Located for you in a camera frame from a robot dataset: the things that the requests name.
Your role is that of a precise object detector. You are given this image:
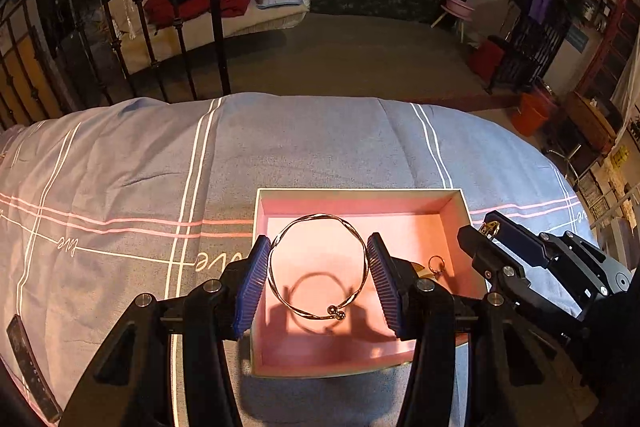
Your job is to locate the twisted gold bangle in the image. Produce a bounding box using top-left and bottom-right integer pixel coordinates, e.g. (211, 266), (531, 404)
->
(264, 212), (369, 332)

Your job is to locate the cream jewelry box pink lining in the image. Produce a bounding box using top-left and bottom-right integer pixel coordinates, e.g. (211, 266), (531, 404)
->
(250, 188), (486, 378)

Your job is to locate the orange plastic bucket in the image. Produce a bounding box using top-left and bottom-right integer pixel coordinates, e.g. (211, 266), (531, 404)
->
(510, 93), (552, 138)

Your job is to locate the grey striped bed cover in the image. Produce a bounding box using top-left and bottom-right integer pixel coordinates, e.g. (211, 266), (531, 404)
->
(1, 93), (591, 404)

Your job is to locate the pink basin on stool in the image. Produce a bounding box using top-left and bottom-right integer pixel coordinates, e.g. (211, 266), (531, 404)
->
(431, 0), (474, 43)

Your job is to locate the purple hanging towel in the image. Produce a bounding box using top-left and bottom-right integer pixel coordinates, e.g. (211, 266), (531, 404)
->
(528, 0), (551, 24)

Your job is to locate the white wicker swing bench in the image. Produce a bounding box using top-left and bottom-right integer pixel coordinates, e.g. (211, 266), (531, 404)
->
(108, 0), (309, 74)

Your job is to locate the red blanket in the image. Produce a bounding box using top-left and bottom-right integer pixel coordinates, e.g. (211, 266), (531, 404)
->
(143, 0), (250, 28)

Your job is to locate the black watch strap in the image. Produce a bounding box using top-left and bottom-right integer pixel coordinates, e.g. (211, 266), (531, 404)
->
(5, 313), (64, 424)

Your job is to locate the black iron bed frame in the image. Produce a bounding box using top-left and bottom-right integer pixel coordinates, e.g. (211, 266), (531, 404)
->
(1, 0), (231, 128)

